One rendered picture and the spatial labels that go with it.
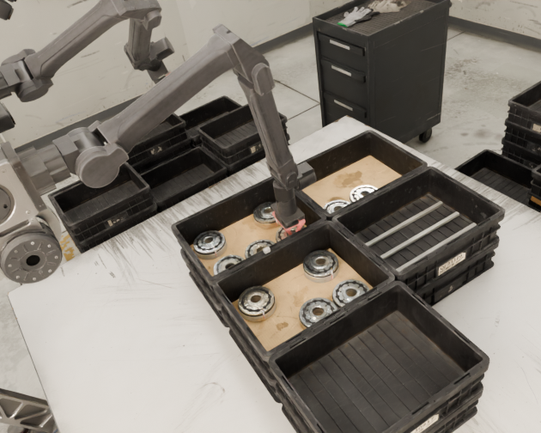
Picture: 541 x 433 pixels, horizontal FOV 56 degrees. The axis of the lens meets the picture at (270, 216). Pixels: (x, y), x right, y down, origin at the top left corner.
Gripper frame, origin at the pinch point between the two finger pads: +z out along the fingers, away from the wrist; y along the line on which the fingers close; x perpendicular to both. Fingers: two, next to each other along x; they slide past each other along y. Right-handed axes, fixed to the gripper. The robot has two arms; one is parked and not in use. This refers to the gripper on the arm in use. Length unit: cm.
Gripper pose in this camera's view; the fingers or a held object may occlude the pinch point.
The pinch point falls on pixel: (290, 232)
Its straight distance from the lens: 157.9
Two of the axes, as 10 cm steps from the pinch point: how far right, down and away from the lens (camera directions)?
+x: -8.8, 3.9, -2.6
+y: -4.5, -5.4, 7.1
